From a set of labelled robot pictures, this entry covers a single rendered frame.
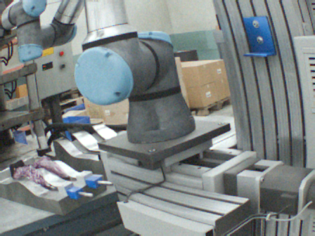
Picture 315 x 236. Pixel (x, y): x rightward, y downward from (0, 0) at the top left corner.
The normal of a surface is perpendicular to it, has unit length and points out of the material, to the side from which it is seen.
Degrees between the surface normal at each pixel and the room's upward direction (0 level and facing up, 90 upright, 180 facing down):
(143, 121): 72
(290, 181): 45
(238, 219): 90
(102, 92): 97
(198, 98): 90
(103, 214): 90
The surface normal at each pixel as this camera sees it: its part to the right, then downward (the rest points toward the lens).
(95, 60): -0.43, 0.38
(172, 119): 0.35, -0.20
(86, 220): 0.67, 0.01
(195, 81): -0.65, 0.26
